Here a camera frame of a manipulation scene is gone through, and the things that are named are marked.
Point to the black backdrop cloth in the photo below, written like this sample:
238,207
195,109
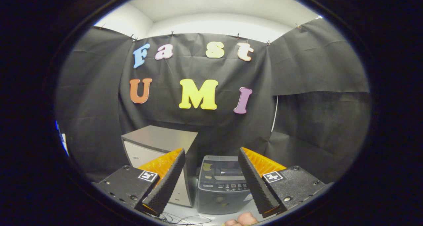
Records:
198,127

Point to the grey washing machine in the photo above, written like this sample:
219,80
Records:
218,199

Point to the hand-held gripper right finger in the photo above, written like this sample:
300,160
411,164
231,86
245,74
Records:
257,186

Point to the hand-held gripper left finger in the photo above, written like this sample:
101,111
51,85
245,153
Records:
165,186

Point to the grey cabinet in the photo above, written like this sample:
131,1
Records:
155,138

